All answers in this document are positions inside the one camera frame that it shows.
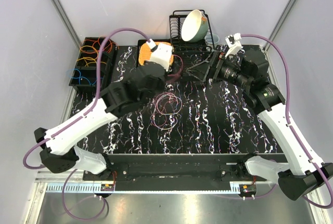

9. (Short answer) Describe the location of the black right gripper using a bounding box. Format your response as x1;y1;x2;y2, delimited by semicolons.
186;50;251;90

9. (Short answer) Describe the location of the pink cable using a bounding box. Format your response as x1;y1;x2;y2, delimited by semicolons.
152;54;185;130

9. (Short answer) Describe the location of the blue cable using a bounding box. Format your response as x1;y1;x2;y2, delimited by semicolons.
65;68;105;86

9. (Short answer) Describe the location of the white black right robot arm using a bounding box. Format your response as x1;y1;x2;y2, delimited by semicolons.
187;50;332;201

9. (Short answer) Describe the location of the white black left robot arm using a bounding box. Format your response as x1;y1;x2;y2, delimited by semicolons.
37;43;173;180

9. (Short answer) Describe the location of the black flat tray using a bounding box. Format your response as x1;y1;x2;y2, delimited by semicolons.
136;39;212;82

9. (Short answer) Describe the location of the light blue cup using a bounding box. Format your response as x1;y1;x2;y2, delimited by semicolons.
204;33;220;46

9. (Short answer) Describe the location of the white ceramic bowl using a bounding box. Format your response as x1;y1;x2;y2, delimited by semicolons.
181;9;209;43

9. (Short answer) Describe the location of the black compartment bin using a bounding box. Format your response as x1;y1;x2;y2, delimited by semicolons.
69;36;118;93

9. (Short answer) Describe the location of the black wire dish rack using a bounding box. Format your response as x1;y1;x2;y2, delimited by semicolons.
169;9;217;54

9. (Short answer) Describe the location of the yellow cable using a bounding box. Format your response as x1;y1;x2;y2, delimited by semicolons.
75;52;106;68

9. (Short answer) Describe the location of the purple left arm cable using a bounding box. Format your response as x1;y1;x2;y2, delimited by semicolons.
22;28;157;221

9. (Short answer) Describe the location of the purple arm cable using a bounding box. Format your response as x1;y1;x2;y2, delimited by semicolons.
208;33;333;209
22;28;157;221

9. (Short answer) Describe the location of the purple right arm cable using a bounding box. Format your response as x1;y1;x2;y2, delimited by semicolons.
208;33;333;209

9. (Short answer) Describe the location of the grey cable duct strip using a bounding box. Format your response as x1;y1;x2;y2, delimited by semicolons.
46;181;257;194

